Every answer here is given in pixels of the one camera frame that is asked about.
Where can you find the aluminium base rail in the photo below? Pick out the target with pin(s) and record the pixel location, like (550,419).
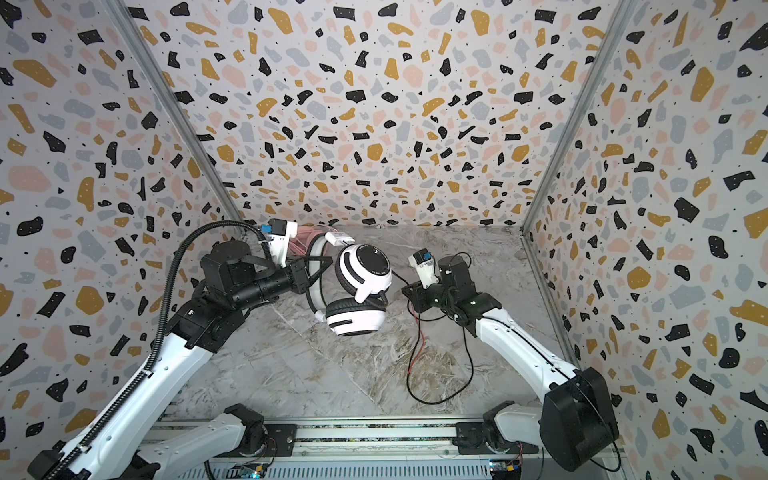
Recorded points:
(356,448)

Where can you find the left green circuit board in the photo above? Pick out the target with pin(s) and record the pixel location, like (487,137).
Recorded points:
(251,470)

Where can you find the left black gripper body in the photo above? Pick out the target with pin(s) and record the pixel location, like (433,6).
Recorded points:
(274,283)

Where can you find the left aluminium corner post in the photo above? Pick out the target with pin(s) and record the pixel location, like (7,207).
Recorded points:
(123,21)

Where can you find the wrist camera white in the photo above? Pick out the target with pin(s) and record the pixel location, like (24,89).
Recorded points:
(422,261)
(278,233)

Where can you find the right aluminium corner post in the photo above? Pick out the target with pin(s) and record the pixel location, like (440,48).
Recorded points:
(615,28)

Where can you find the pink headphones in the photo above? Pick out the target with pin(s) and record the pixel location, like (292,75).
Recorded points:
(299,245)

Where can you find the right circuit board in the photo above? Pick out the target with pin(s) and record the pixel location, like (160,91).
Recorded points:
(505,469)

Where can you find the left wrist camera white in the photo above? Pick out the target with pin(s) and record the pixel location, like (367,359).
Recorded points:
(278,233)

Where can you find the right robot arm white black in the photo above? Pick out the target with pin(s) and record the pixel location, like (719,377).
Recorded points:
(576,419)

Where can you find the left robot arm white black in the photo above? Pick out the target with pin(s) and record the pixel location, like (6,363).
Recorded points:
(186,340)

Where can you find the white black headphones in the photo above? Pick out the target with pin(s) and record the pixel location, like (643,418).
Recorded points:
(364,273)

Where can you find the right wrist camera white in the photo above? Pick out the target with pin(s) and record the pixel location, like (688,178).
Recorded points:
(422,261)

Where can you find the aluminium corner post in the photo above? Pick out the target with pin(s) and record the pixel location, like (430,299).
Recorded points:
(123,21)
(615,28)

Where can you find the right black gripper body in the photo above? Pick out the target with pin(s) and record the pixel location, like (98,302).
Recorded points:
(432,294)

